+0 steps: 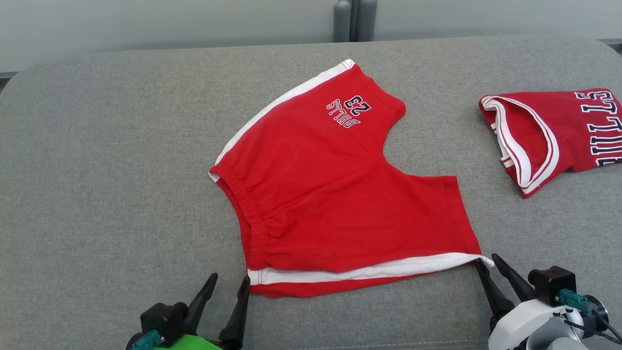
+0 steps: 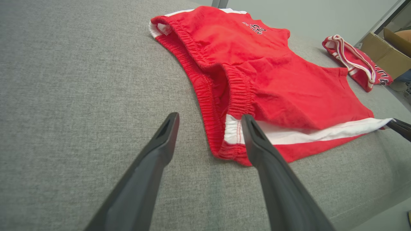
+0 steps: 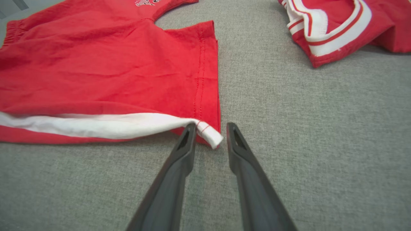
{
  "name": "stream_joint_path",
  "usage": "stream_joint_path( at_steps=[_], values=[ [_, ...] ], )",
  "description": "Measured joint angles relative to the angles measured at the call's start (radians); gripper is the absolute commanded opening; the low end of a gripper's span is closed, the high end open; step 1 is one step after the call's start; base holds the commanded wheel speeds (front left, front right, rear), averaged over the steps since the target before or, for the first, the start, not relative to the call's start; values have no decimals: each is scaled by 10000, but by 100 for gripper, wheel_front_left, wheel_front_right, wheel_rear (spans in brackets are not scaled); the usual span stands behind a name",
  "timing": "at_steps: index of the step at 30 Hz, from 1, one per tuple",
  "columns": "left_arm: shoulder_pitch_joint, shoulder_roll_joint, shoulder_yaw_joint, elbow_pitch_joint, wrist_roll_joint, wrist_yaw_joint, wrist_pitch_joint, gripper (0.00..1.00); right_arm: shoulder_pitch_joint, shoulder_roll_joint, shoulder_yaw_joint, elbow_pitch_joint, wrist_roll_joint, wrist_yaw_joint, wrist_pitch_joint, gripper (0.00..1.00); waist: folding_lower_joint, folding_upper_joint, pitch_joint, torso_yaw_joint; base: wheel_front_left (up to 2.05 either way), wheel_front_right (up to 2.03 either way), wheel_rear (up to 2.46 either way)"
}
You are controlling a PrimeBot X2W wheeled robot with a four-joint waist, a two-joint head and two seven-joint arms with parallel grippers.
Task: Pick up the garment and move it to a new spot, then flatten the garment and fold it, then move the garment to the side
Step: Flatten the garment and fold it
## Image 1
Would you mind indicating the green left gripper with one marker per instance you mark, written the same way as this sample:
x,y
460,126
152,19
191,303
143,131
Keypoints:
x,y
189,344

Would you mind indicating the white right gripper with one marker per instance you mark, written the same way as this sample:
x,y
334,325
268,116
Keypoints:
x,y
515,325

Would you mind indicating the red shorts with white stripes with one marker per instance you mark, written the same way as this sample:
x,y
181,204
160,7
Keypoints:
x,y
340,209

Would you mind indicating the red shirt with white sleeves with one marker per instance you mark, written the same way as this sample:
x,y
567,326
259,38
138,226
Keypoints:
x,y
563,136

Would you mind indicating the grey fabric ottoman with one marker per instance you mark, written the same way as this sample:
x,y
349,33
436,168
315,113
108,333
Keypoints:
x,y
97,170

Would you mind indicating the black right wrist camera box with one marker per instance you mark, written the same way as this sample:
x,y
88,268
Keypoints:
x,y
551,284

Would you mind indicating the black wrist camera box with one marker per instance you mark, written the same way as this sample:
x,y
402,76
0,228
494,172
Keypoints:
x,y
163,318
551,284

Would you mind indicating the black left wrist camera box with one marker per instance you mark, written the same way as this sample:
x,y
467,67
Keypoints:
x,y
163,318

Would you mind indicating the grey wall base rail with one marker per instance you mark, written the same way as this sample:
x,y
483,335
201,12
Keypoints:
x,y
613,41
7,76

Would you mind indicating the grey post pair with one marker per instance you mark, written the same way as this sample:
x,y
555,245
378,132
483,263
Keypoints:
x,y
341,24

